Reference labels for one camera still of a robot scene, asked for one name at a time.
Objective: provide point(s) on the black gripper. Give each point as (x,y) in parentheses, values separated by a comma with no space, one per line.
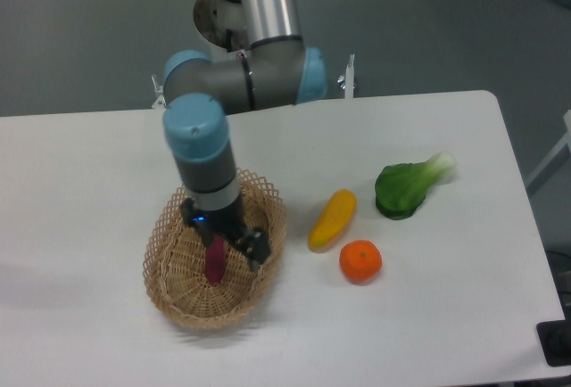
(228,222)

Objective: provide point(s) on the purple sweet potato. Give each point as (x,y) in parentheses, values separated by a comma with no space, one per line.
(215,261)

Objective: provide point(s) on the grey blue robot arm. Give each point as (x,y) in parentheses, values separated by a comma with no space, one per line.
(268,66)

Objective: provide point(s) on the oval wicker basket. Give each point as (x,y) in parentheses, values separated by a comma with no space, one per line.
(174,264)

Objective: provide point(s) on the yellow mango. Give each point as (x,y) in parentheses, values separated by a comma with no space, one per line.
(336,215)

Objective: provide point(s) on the orange tangerine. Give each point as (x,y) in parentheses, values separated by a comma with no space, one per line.
(360,261)

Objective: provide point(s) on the green bok choy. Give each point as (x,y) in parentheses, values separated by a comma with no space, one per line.
(401,189)

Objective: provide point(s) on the black device at table edge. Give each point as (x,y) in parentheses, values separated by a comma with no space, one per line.
(554,337)

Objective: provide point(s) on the white metal base frame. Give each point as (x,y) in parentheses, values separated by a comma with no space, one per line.
(159,102)

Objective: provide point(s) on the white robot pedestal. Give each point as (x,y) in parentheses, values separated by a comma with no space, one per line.
(221,54)

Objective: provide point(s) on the white bracket with screw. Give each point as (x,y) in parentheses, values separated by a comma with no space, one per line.
(347,82)

